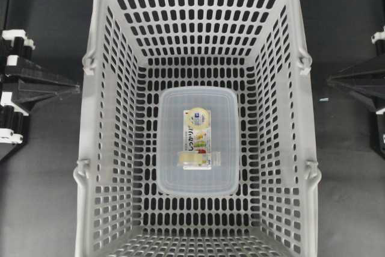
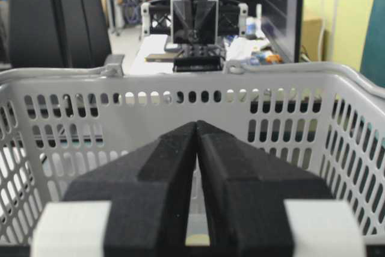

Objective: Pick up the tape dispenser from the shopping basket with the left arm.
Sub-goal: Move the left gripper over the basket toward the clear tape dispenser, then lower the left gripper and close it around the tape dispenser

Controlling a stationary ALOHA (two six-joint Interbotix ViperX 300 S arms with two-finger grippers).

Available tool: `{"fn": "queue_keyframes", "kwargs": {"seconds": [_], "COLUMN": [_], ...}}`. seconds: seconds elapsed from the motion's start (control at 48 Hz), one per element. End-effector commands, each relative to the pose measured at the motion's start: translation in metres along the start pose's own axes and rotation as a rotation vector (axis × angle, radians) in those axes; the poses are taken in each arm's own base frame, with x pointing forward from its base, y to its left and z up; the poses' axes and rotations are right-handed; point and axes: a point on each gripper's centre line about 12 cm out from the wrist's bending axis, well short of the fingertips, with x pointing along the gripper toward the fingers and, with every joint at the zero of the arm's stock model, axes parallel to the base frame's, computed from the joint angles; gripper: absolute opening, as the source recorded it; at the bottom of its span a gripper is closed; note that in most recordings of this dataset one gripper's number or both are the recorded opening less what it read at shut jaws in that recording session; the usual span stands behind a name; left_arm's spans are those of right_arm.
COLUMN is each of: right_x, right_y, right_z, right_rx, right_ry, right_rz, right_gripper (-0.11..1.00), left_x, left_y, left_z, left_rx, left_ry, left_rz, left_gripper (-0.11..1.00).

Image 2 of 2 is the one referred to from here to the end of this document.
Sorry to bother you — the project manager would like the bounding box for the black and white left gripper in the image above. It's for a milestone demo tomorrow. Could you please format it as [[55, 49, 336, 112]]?
[[141, 0, 248, 72]]

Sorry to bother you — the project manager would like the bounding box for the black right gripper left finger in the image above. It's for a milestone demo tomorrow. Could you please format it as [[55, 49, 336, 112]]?
[[31, 120, 198, 257]]

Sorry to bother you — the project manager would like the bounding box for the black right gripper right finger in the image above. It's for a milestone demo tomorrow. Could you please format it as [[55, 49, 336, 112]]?
[[196, 120, 366, 257]]

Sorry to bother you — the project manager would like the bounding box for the grey plastic shopping basket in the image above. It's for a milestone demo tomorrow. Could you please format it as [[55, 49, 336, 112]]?
[[1, 63, 384, 244]]

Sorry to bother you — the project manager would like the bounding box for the black monitor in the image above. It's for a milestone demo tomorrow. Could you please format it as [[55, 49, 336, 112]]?
[[221, 0, 305, 64]]

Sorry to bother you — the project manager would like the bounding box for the cardboard box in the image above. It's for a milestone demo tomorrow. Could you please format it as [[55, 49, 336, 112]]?
[[301, 16, 322, 61]]

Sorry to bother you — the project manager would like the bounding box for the black office chair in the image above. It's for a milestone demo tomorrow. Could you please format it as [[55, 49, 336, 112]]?
[[8, 0, 111, 69]]

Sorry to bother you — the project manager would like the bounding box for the teal cylinder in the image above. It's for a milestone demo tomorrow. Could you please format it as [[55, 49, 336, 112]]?
[[360, 0, 384, 87]]

